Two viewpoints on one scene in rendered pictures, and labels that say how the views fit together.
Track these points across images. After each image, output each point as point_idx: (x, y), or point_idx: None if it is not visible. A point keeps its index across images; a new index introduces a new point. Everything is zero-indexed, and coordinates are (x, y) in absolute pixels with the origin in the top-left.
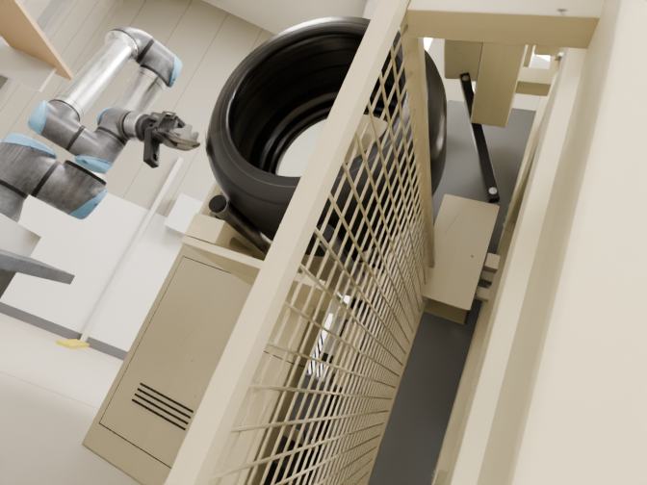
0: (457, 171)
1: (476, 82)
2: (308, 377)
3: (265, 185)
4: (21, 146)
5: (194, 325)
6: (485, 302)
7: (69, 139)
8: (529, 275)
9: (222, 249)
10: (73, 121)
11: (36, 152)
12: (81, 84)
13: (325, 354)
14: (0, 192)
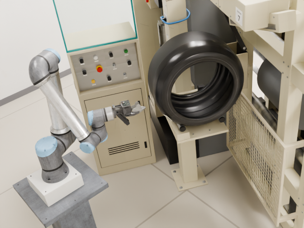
0: (206, 3)
1: (235, 24)
2: None
3: (202, 121)
4: (54, 151)
5: (115, 120)
6: None
7: (99, 142)
8: (287, 132)
9: (193, 138)
10: (96, 137)
11: (57, 146)
12: (78, 122)
13: None
14: (64, 167)
